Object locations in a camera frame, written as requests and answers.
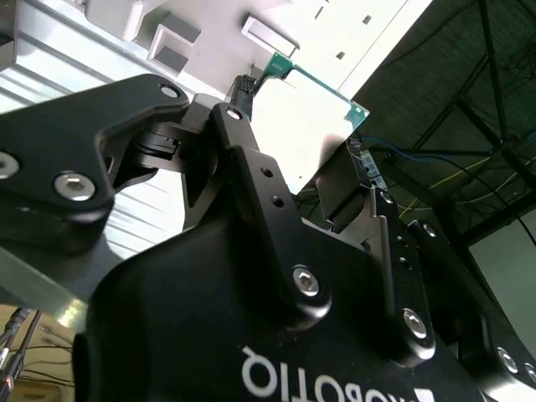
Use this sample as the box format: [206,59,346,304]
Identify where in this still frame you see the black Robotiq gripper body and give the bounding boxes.
[72,214,496,402]

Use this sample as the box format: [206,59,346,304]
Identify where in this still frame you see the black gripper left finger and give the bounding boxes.
[0,73,334,335]

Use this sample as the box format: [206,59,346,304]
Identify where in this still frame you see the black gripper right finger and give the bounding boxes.
[346,138,536,391]

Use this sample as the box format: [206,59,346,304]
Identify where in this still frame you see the silver green CPU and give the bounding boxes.
[250,50,372,196]

